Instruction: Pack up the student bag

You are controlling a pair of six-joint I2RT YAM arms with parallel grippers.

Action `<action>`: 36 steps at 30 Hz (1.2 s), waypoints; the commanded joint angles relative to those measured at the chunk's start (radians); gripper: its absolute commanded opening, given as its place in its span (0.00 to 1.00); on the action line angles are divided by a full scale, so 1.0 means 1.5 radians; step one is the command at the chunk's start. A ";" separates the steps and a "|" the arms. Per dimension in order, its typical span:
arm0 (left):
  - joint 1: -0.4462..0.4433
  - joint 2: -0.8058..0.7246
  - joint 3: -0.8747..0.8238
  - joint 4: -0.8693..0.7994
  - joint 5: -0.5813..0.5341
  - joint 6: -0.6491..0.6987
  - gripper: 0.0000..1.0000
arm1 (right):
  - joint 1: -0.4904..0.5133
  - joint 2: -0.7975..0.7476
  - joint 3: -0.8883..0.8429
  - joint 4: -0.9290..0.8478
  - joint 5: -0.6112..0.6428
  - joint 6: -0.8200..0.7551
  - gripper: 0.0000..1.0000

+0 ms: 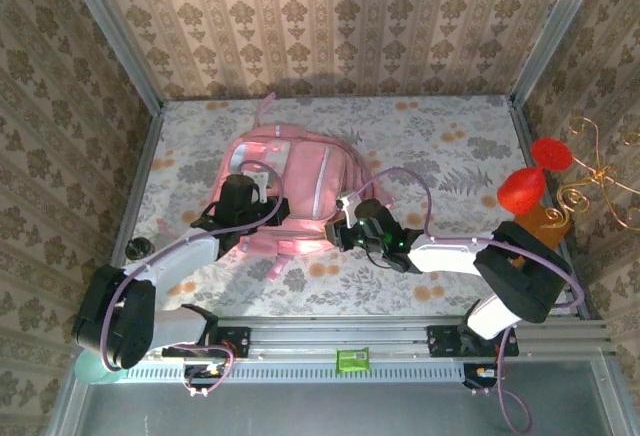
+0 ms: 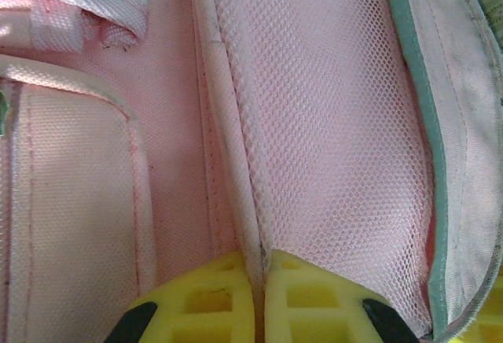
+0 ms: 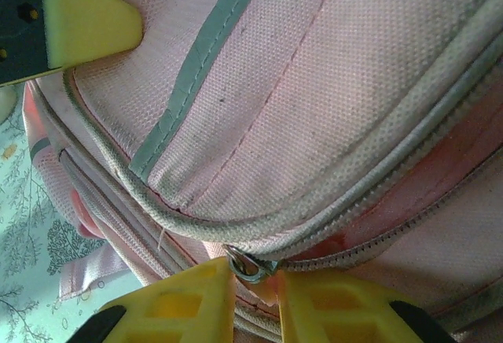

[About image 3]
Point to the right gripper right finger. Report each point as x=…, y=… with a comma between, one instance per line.
x=346, y=311

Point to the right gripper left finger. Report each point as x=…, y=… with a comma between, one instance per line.
x=177, y=311

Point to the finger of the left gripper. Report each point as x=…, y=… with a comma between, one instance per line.
x=78, y=24

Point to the pink school backpack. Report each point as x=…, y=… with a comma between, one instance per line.
x=314, y=83

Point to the floral tablecloth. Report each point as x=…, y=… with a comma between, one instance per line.
x=23, y=201

